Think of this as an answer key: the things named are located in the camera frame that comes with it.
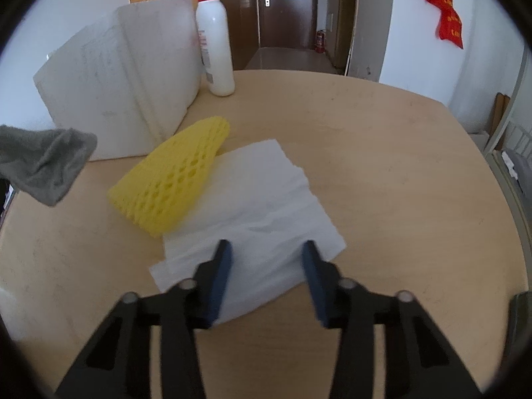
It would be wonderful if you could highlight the yellow foam fruit net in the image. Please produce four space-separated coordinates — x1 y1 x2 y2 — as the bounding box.
107 116 230 237

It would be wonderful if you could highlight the white styrofoam box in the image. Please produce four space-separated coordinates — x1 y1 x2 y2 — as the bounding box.
33 0 203 160

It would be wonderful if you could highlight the white red pump bottle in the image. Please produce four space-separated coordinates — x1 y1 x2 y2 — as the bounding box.
196 0 235 97

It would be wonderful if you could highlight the red fire extinguisher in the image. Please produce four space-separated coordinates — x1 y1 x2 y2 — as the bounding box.
315 30 326 53

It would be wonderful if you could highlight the dark brown entrance door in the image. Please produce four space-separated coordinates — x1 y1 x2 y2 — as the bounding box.
258 0 318 50

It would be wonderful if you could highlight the grey sock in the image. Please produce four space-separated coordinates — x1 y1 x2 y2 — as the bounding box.
1 125 97 207

